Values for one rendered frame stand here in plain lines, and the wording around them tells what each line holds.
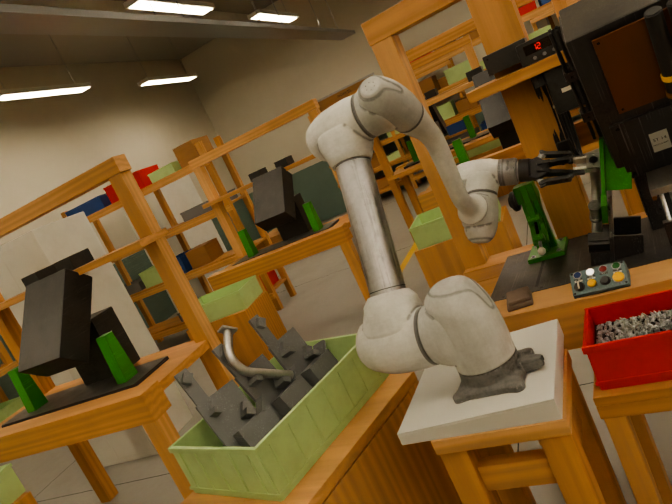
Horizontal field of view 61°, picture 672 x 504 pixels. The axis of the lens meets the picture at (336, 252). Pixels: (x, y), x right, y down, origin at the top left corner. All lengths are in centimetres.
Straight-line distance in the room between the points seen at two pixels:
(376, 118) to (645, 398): 93
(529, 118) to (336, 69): 1042
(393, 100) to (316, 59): 1114
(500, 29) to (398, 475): 153
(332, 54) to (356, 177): 1101
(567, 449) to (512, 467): 14
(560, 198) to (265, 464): 141
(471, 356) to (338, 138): 67
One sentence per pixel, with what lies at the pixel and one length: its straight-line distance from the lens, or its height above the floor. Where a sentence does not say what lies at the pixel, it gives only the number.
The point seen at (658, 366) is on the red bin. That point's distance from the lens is 150.
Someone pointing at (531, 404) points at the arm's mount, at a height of 90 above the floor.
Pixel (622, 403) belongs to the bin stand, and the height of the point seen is 78.
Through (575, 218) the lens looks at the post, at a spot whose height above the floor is 96.
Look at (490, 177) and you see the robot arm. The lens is 197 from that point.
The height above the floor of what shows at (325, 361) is 90.
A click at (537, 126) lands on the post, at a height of 133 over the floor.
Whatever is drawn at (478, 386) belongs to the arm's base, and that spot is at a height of 92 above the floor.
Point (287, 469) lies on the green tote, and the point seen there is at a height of 84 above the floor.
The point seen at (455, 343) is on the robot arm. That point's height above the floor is 104.
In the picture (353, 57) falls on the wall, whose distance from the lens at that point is 1241.
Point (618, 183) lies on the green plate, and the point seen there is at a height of 113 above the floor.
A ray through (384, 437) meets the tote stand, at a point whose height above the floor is 72.
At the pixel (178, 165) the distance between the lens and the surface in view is 723.
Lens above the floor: 160
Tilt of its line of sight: 10 degrees down
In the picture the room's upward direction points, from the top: 25 degrees counter-clockwise
